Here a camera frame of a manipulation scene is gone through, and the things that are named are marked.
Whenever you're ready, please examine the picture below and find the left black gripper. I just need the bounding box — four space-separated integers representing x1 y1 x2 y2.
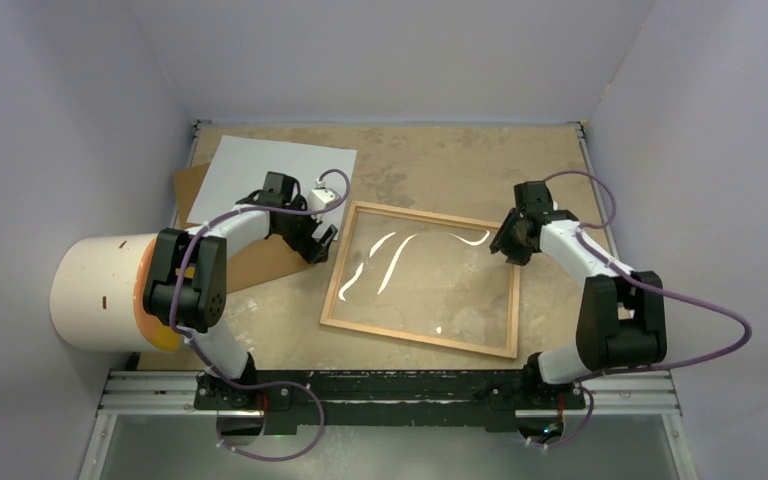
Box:
277 196 337 265

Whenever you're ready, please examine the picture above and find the brown backing board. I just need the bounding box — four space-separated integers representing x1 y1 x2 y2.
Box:
173 164 312 293

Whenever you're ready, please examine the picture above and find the wooden picture frame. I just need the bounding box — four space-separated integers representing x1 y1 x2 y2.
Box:
320 201 520 359

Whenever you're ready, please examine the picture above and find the printed photo sheet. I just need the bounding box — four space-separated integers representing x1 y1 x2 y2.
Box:
179 135 357 224

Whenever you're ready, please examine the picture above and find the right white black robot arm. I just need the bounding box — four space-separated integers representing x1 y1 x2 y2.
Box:
489 181 667 407

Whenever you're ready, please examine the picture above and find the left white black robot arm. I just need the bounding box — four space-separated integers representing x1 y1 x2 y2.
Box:
142 171 348 409

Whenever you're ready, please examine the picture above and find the white cylinder orange lid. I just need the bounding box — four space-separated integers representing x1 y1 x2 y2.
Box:
49 234 182 353

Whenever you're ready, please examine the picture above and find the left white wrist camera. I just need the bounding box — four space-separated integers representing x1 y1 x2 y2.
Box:
306 179 343 215

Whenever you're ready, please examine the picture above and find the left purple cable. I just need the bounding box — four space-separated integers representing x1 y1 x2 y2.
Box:
169 168 351 463

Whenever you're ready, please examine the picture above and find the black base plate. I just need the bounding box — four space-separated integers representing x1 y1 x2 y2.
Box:
194 368 586 435

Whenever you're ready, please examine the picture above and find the aluminium rail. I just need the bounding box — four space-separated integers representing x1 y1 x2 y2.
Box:
99 369 680 416

